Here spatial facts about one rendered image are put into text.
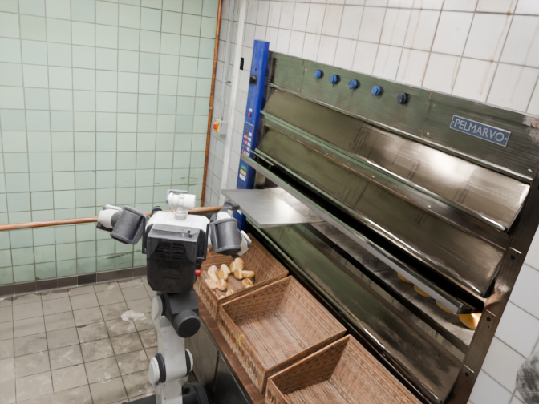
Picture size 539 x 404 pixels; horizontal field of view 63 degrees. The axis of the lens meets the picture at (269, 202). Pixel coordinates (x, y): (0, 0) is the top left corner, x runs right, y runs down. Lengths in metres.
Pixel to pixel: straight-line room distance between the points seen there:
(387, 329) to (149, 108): 2.43
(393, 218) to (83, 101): 2.40
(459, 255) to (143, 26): 2.68
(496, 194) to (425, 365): 0.81
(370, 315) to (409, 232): 0.51
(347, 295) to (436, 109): 1.05
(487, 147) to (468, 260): 0.43
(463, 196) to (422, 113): 0.40
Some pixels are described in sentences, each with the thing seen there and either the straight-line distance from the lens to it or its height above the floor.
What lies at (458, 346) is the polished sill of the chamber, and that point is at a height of 1.18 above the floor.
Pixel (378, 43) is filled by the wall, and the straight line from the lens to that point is 2.20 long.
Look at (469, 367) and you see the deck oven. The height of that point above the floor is 1.14.
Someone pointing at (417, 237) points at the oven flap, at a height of 1.51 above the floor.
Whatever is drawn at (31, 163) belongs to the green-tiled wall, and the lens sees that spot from 3.65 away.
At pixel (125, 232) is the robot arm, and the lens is 2.00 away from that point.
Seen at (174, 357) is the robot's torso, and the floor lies 0.71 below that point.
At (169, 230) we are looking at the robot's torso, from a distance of 1.89.
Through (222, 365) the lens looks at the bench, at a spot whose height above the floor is 0.49.
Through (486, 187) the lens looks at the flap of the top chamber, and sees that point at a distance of 1.79.
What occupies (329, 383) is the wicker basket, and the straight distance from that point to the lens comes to 2.50.
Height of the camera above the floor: 2.25
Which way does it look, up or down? 22 degrees down
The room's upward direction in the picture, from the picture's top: 9 degrees clockwise
